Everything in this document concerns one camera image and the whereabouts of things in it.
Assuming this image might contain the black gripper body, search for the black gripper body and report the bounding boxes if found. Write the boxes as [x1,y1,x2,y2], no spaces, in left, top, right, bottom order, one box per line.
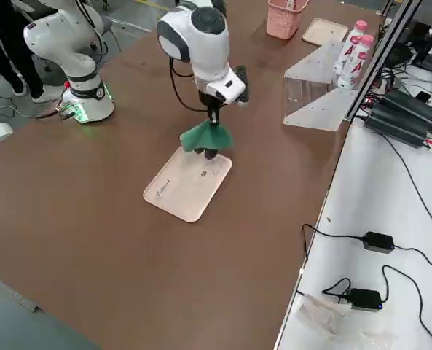
[200,90,224,112]

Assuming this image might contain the green cloth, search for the green cloth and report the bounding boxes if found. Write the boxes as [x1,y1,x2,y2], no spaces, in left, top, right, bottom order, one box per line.
[179,120,235,161]

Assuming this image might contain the clear acrylic shelf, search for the clear acrylic shelf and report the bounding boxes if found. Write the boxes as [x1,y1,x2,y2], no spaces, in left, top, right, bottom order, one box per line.
[283,39,358,132]

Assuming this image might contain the pink plastic basket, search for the pink plastic basket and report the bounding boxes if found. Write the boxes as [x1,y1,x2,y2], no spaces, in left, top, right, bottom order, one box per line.
[266,0,310,39]

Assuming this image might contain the beige tray rabbit print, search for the beige tray rabbit print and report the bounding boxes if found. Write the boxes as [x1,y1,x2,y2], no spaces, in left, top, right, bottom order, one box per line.
[302,18,350,47]
[142,145,234,224]

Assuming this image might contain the black finned power supply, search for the black finned power supply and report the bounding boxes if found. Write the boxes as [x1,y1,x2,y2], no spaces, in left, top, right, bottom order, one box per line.
[381,88,432,125]
[364,105,432,149]

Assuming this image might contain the black power adapter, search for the black power adapter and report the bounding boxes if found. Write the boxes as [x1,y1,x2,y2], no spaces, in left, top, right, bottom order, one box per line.
[362,230,396,253]
[347,287,383,312]

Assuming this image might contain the person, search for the person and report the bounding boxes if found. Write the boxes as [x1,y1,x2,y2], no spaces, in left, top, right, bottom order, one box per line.
[0,0,58,104]

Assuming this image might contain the black monitor stand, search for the black monitor stand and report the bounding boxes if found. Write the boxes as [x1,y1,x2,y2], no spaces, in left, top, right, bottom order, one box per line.
[411,20,432,77]

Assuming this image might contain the clear plastic bag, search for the clear plastic bag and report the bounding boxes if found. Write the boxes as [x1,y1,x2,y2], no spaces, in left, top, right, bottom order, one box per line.
[296,293,352,335]

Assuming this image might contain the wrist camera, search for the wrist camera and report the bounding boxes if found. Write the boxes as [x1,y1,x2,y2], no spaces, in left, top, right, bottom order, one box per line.
[233,64,252,109]

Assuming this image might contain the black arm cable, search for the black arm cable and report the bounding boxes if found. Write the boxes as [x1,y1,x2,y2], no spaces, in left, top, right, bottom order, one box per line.
[168,56,216,112]

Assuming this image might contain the aluminium frame post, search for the aluminium frame post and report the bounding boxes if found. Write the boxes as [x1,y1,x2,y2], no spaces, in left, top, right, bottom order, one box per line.
[345,0,419,120]

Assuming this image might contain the thin black adapter cable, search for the thin black adapter cable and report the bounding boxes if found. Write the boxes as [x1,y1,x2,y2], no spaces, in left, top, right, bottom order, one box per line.
[301,223,366,262]
[392,247,432,273]
[380,265,432,350]

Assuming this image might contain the looped black adapter cable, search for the looped black adapter cable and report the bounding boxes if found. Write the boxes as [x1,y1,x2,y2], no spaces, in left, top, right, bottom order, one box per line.
[321,278,352,304]

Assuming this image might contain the black power supply cable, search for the black power supply cable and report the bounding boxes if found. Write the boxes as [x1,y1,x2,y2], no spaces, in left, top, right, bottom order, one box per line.
[374,131,432,241]

